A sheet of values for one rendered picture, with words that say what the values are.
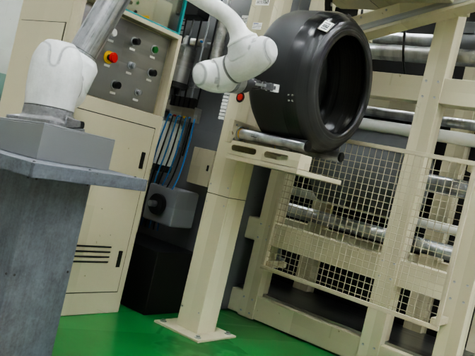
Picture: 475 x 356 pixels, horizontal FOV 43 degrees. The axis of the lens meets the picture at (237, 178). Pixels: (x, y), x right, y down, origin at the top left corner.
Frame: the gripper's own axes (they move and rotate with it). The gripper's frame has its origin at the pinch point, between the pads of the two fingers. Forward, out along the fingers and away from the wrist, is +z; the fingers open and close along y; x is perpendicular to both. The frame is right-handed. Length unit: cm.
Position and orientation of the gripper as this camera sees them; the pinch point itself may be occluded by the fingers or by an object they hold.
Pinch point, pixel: (272, 87)
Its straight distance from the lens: 232.9
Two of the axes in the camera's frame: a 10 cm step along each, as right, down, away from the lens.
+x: -1.5, 9.8, 1.3
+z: 6.2, -0.1, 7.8
